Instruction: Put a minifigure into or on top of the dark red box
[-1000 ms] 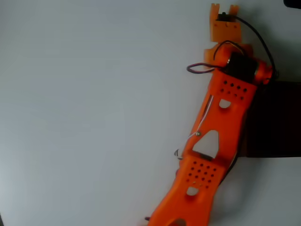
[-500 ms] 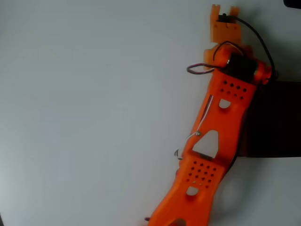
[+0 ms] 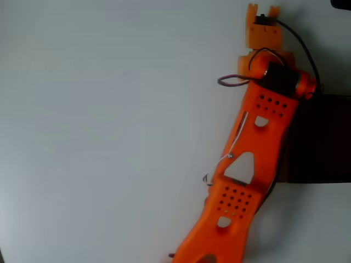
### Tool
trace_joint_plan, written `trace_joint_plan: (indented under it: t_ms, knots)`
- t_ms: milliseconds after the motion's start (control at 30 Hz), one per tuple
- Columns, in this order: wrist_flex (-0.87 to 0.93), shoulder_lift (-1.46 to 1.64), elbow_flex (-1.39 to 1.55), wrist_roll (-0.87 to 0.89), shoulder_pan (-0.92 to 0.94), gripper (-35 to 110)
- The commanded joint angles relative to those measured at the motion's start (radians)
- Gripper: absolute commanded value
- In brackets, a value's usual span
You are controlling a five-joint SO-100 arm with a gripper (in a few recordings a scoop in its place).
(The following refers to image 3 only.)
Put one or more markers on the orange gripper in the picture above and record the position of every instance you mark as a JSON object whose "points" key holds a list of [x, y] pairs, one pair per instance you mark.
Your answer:
{"points": [[264, 34]]}

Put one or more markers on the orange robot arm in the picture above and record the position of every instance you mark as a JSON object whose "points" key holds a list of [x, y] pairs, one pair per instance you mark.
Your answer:
{"points": [[255, 142]]}

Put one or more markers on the black box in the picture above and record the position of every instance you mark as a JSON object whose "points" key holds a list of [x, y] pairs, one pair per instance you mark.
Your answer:
{"points": [[318, 139]]}

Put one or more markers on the dark object at edge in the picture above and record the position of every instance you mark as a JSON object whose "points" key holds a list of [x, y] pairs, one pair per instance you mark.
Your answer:
{"points": [[341, 4]]}

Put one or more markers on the small black camera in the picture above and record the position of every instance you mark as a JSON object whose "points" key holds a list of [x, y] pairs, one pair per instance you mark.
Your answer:
{"points": [[263, 19]]}

